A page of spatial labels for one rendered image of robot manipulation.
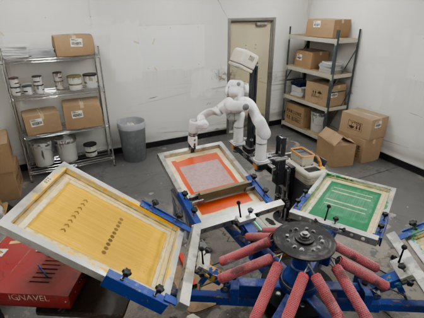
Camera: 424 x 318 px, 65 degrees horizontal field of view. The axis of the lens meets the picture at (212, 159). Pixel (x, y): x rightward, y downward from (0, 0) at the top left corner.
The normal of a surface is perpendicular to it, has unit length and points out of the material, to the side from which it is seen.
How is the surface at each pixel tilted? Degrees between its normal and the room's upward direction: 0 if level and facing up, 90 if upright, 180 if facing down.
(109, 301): 0
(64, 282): 0
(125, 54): 90
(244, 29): 90
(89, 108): 88
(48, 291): 0
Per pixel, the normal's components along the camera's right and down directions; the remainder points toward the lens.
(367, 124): -0.84, 0.19
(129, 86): 0.44, 0.37
